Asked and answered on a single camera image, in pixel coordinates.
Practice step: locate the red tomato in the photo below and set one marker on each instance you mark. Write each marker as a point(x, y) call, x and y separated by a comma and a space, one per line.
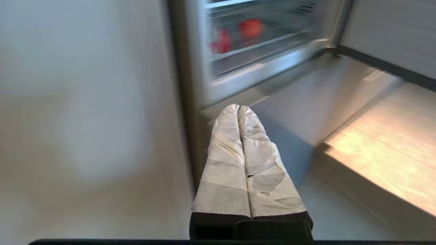
point(251, 28)

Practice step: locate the fridge door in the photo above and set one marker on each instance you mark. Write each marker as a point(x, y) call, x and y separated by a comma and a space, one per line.
point(391, 37)

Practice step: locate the clear fridge drawer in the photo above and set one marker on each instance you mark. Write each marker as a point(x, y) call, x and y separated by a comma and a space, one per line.
point(264, 42)

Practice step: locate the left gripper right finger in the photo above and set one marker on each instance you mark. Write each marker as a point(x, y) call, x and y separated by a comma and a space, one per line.
point(269, 180)

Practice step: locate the red food item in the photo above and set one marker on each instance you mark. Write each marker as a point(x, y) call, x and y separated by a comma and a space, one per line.
point(220, 41)

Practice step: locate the silver fridge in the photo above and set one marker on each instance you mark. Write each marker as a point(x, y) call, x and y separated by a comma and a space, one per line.
point(250, 51)

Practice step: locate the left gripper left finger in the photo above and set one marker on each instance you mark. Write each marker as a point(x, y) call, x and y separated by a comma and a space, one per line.
point(223, 177)

